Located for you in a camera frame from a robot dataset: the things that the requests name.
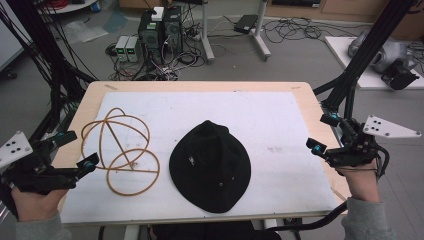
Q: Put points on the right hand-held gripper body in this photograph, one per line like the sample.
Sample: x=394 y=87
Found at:
x=358 y=150

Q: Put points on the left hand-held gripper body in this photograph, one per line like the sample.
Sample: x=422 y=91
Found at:
x=36 y=173

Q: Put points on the black hat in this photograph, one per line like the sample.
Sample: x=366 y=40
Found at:
x=210 y=166

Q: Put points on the person's left hand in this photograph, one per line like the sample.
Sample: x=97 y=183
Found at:
x=38 y=205

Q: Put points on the person's right hand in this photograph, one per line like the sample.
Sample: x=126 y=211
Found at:
x=361 y=181

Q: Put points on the white table mat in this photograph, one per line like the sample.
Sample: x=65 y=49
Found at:
x=266 y=116

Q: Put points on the white floor platform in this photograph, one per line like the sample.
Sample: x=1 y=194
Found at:
x=340 y=53

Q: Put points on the black metal stand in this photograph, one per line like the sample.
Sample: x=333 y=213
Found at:
x=370 y=46
x=50 y=66

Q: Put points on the black device on platform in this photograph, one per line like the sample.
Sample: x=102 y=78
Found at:
x=400 y=76

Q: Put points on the white table leg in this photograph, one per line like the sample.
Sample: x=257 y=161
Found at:
x=131 y=232

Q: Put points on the grey rounded machine shell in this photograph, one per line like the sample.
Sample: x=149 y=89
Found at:
x=390 y=53

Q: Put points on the grey power supply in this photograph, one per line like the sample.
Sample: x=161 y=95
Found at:
x=121 y=48
x=134 y=49

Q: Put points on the grey metal desk leg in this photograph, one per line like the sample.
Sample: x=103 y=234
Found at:
x=206 y=36
x=261 y=40

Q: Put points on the clear plastic sheet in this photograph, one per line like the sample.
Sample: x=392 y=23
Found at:
x=83 y=31

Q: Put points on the white cabinet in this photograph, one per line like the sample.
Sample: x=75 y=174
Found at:
x=10 y=40

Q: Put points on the flat black box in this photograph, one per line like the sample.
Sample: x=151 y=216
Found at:
x=246 y=24

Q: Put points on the wooden table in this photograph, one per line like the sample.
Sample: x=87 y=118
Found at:
x=200 y=86

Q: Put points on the white round table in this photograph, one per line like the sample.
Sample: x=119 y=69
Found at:
x=71 y=6

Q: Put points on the black computer tower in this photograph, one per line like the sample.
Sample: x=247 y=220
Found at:
x=150 y=36
x=173 y=30

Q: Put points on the small white box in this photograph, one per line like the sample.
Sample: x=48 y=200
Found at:
x=158 y=13

